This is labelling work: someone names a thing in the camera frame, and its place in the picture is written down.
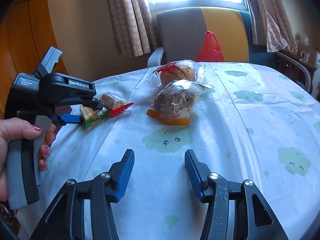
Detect cracker pack green trim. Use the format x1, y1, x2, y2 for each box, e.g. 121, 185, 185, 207
80, 105, 109, 128

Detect brown roll red-end wrapper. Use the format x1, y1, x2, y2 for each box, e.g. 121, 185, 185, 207
99, 92, 133, 116

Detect clear bag nut pastry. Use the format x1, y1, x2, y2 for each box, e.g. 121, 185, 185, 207
146, 79, 214, 126

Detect round bread clear bag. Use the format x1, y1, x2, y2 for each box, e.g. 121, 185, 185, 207
149, 60, 204, 88

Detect left hand red nails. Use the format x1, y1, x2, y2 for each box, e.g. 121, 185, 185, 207
0, 117, 57, 203

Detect wooden wardrobe panels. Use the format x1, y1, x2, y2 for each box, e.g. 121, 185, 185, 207
1, 0, 57, 118

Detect beige patterned curtain left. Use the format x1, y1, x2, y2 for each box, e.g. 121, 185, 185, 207
108, 0, 157, 58

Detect beige patterned curtain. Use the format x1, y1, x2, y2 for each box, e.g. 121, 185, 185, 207
247, 0, 298, 54
108, 0, 157, 58

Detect white cloud pattern tablecloth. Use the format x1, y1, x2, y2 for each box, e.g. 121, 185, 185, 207
17, 63, 319, 239

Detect grey yellow armchair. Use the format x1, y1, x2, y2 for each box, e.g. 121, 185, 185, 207
147, 7, 276, 68

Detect red plastic bag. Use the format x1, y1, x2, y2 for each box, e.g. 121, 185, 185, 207
195, 30, 225, 62

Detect grey office chair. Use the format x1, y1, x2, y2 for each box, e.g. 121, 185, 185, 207
274, 51, 313, 93

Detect dark wooden side desk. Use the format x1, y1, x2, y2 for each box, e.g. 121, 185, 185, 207
274, 49, 318, 86

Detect beige patterned curtain right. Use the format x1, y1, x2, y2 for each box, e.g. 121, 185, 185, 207
247, 0, 298, 54

